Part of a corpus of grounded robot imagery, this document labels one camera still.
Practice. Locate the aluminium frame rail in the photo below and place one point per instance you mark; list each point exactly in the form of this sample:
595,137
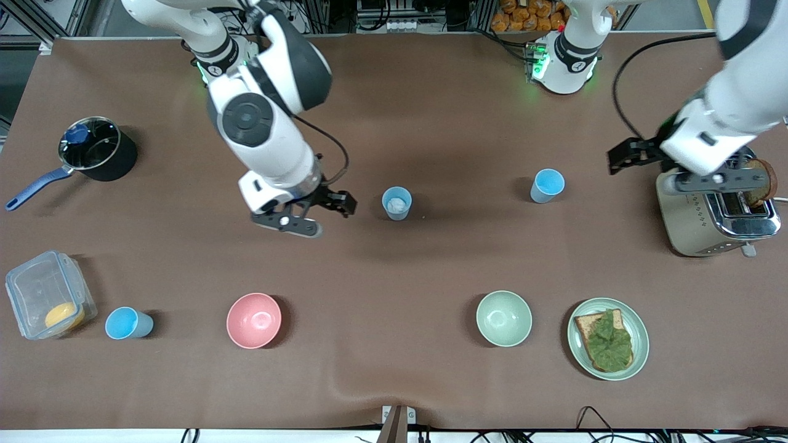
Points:
37,18

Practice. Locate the white crumpled paper ball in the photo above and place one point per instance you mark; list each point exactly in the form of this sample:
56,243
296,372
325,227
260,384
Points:
397,205

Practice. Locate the bag of orange buns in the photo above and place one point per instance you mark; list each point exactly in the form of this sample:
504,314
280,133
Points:
523,15

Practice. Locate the yellow sponge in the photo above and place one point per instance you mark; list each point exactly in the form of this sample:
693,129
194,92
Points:
63,315

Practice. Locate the pale green plate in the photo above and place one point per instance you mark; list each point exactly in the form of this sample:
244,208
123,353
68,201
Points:
637,363

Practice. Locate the clear container with blue seal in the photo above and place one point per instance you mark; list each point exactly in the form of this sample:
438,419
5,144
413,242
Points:
37,289

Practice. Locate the pale green bowl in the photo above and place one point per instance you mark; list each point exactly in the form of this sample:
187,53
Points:
503,318

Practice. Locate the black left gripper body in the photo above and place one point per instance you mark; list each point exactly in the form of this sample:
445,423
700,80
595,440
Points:
647,149

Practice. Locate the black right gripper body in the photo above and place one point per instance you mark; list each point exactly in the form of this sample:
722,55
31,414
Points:
327,197

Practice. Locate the beige and chrome toaster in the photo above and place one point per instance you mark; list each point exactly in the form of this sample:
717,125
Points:
683,221

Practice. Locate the green lettuce leaf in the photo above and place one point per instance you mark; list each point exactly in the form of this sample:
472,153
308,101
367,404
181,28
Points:
609,344

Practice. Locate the brown table cover mat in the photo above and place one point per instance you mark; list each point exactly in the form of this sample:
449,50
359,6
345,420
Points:
431,123

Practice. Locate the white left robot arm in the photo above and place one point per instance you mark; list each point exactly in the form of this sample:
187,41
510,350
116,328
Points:
732,92

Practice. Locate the white power strip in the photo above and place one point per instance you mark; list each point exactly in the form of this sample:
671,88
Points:
401,26

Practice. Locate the square bread slice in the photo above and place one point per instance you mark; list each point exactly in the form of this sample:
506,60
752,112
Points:
583,326

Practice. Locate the light blue plastic cup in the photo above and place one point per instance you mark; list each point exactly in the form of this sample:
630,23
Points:
123,323
546,184
397,215

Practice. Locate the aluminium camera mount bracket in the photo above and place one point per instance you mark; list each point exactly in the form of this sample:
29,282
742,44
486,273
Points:
397,424

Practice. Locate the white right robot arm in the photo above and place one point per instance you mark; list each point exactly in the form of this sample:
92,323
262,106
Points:
271,141

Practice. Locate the round dark brown toast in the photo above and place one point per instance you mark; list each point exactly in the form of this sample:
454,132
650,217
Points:
764,167

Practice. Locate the pink bowl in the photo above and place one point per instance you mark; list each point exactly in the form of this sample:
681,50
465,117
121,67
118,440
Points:
253,320

